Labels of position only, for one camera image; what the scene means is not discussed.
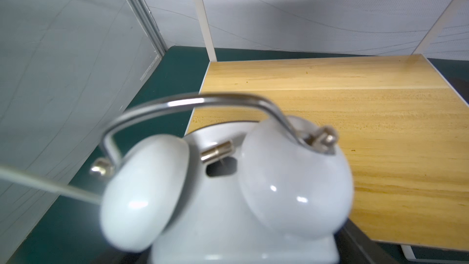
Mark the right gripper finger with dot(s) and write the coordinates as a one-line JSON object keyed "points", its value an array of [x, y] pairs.
{"points": [[355, 247]]}

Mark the white twin-bell alarm clock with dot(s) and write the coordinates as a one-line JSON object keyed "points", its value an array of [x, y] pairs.
{"points": [[269, 192]]}

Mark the wooden two-tier shelf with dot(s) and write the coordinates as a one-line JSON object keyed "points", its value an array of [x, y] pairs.
{"points": [[403, 128]]}

